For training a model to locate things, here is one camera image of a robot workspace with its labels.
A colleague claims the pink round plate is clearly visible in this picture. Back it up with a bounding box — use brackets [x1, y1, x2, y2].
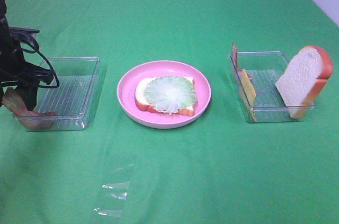
[117, 60, 211, 129]

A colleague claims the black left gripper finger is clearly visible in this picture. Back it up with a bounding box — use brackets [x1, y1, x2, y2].
[16, 85, 38, 111]

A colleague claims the clear plastic wrap strip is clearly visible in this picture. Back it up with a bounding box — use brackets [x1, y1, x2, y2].
[90, 151, 137, 223]

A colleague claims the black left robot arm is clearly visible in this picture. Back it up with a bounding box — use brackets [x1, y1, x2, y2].
[1, 0, 60, 111]

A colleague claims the white bread slice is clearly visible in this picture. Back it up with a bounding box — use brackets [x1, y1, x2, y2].
[135, 76, 196, 117]
[275, 46, 334, 119]

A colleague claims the standing white bread slice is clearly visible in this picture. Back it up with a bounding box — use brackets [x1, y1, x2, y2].
[275, 46, 334, 119]

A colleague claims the green table cloth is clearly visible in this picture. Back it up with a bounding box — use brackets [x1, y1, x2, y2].
[1, 0, 338, 223]

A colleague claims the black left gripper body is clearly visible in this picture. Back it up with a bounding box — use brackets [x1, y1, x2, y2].
[1, 26, 53, 88]

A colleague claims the yellow cheese slice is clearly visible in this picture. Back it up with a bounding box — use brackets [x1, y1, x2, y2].
[238, 69, 257, 122]

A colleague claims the clear right plastic container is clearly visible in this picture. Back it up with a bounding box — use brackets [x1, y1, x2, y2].
[229, 51, 316, 123]

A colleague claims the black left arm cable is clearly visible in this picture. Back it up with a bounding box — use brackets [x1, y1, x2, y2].
[0, 26, 60, 89]

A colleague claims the clear left plastic container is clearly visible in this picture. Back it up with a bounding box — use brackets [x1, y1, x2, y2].
[26, 57, 102, 131]

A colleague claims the green lettuce leaf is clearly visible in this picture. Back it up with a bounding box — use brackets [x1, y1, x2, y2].
[143, 75, 199, 115]

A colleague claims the bacon strip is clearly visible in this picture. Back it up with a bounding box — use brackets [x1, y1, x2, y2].
[231, 42, 244, 78]
[2, 87, 56, 130]

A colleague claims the clear plastic container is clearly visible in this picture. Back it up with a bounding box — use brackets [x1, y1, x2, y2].
[26, 57, 102, 131]
[229, 51, 316, 123]

